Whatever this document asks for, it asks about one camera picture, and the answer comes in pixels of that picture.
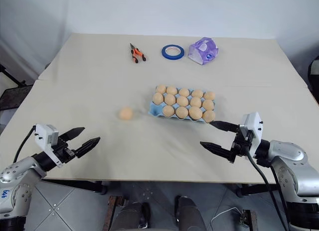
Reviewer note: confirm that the dark rounded shape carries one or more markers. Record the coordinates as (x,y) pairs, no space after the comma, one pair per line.
(134,216)
(189,213)

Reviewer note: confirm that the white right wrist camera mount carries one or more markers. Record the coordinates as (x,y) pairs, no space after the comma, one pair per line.
(254,126)

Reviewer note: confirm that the black table leg bar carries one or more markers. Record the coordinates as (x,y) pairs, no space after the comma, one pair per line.
(79,185)
(256,188)

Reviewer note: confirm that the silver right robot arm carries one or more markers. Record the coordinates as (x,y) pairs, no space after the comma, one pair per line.
(291,161)

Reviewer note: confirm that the rusty metal frame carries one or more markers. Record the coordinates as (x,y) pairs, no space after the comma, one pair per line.
(114,211)
(249,219)

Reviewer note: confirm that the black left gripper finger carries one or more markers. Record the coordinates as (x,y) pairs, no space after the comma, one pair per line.
(72,133)
(87,145)

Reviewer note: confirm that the loose tan egg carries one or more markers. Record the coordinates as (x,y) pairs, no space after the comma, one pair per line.
(125,113)

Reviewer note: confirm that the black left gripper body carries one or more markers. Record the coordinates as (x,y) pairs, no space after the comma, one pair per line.
(63,151)

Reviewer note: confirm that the black metal stand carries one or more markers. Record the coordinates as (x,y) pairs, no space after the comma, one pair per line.
(13,96)

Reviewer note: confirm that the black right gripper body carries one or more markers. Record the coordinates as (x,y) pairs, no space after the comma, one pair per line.
(241,143)

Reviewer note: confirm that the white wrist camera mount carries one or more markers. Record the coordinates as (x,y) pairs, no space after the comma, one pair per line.
(44,136)
(254,126)

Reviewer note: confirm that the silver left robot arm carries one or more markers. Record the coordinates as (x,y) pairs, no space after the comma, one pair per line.
(22,171)

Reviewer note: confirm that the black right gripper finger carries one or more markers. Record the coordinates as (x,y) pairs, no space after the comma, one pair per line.
(216,150)
(224,125)

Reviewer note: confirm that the blue egg carton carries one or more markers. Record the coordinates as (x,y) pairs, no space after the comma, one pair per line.
(155,110)

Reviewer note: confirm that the orange black pliers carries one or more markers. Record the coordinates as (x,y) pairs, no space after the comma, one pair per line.
(137,54)

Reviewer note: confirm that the purple tissue pack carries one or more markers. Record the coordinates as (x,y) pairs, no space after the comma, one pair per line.
(203,50)

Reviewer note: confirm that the black rounded object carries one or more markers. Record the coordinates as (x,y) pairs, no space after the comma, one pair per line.
(314,76)

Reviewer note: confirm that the blue tape roll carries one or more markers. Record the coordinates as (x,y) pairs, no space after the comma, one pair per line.
(164,53)

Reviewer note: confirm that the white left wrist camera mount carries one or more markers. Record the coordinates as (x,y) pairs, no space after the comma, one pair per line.
(44,136)

